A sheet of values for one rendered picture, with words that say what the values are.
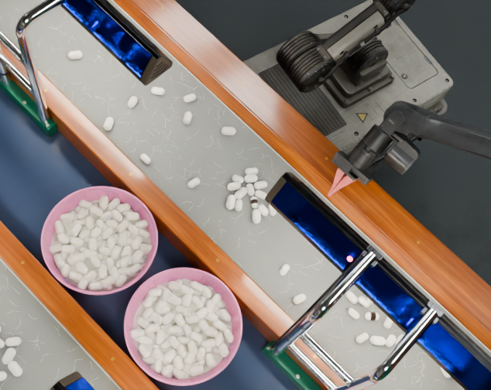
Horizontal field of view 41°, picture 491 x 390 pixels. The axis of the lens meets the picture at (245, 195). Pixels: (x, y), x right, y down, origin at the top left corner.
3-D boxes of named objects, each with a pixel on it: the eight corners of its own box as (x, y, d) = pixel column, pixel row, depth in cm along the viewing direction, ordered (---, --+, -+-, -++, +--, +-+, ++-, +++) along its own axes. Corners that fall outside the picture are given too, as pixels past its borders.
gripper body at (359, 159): (364, 186, 154) (385, 162, 152) (331, 157, 156) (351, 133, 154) (369, 183, 160) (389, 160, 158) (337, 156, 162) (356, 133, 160)
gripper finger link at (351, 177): (333, 203, 156) (358, 174, 154) (310, 183, 158) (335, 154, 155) (338, 200, 163) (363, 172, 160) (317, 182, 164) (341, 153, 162)
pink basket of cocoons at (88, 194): (107, 180, 169) (105, 165, 160) (179, 252, 164) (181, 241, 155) (22, 248, 159) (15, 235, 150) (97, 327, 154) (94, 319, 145)
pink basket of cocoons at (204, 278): (155, 261, 162) (156, 248, 154) (253, 305, 162) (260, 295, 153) (104, 360, 151) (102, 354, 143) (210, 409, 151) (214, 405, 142)
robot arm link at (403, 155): (400, 101, 155) (394, 107, 147) (438, 132, 154) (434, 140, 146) (369, 138, 161) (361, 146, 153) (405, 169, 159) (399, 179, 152)
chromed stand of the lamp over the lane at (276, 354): (312, 297, 165) (369, 239, 124) (372, 354, 161) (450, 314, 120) (261, 350, 158) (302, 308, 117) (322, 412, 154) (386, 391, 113)
